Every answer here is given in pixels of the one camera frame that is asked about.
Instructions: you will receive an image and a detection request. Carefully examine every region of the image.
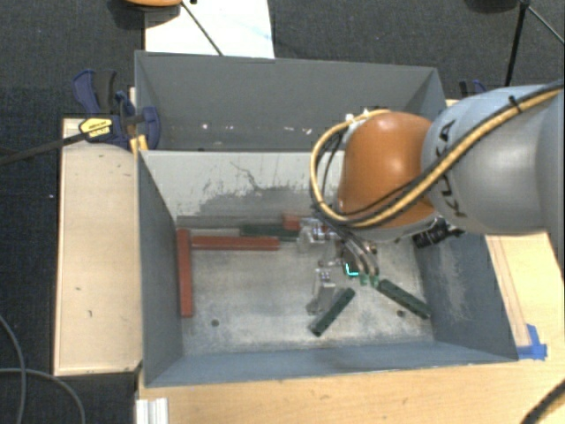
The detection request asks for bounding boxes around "grey metal bin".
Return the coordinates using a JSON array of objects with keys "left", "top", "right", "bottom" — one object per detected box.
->
[{"left": 133, "top": 49, "right": 520, "bottom": 389}]

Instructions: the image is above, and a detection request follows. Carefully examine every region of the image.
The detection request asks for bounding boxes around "dark green flat block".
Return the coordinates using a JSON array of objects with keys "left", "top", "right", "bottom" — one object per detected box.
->
[
  {"left": 376, "top": 278, "right": 433, "bottom": 321},
  {"left": 239, "top": 223, "right": 301, "bottom": 243},
  {"left": 308, "top": 286, "right": 357, "bottom": 338}
]

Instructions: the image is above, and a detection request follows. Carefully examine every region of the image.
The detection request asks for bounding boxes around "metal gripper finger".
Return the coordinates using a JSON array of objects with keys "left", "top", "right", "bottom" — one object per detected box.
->
[
  {"left": 305, "top": 269, "right": 337, "bottom": 316},
  {"left": 297, "top": 218, "right": 339, "bottom": 254}
]

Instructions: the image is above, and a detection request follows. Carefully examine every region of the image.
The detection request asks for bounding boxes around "pale wood flat board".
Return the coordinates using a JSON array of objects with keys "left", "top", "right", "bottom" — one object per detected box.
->
[{"left": 52, "top": 117, "right": 145, "bottom": 377}]

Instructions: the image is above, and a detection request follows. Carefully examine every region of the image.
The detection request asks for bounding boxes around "black cylinder on white bracket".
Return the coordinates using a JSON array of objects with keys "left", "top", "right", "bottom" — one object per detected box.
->
[{"left": 411, "top": 217, "right": 465, "bottom": 250}]

